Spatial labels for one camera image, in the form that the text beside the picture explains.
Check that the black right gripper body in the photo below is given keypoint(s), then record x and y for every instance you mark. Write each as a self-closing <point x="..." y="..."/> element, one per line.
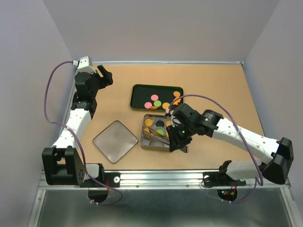
<point x="188" y="126"/>

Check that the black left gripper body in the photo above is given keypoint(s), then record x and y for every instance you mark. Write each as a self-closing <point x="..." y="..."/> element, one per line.
<point x="96" y="86"/>

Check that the green round cookie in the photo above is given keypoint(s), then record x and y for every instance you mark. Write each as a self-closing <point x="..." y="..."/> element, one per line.
<point x="157" y="103"/>
<point x="161" y="132"/>

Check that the black round cookie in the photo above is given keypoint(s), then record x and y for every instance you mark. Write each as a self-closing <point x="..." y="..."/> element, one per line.
<point x="160" y="123"/>

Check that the pink round cookie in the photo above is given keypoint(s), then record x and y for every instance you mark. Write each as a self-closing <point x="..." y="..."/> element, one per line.
<point x="148" y="105"/>
<point x="154" y="97"/>

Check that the tin lid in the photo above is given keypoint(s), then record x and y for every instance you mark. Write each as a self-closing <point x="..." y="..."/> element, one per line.
<point x="115" y="141"/>

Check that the metal tongs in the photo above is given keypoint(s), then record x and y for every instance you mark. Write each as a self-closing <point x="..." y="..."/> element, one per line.
<point x="162" y="140"/>

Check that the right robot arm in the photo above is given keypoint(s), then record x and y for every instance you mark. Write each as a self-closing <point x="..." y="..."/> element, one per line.
<point x="271" y="158"/>

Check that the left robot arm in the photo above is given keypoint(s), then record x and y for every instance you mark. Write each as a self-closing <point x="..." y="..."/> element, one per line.
<point x="64" y="162"/>

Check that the square cookie tin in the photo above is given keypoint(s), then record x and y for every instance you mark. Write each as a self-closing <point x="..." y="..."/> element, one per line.
<point x="151" y="146"/>

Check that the orange dotted cookie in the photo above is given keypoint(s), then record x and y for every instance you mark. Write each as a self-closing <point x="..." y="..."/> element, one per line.
<point x="165" y="105"/>

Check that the small tan round cookie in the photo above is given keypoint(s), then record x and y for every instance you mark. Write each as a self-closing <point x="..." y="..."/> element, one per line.
<point x="176" y="94"/>

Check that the black cookie tray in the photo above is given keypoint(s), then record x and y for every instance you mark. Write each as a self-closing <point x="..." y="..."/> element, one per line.
<point x="142" y="94"/>

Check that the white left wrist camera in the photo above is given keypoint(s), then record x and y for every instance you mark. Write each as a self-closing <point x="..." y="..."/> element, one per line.
<point x="84" y="64"/>

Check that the aluminium front rail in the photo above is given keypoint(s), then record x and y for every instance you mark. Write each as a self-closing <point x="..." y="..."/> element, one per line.
<point x="171" y="179"/>

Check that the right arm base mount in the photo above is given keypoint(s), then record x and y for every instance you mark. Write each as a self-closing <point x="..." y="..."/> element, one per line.
<point x="216" y="179"/>

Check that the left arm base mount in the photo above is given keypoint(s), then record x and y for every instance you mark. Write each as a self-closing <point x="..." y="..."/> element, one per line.
<point x="111" y="179"/>

